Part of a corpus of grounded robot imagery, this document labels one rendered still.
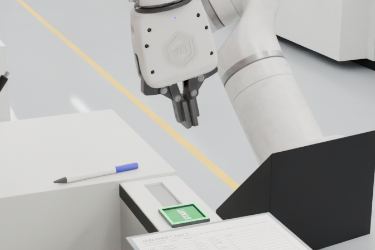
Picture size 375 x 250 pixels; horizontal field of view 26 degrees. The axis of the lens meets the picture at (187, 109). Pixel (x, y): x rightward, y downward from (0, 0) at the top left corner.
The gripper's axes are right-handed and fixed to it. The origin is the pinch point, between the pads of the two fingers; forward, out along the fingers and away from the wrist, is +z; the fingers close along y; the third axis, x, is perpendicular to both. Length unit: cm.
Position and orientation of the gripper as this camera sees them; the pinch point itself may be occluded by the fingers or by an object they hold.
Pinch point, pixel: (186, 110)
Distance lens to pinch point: 108.5
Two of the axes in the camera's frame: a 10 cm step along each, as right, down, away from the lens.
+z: 1.9, 9.1, 3.7
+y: 9.1, -3.1, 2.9
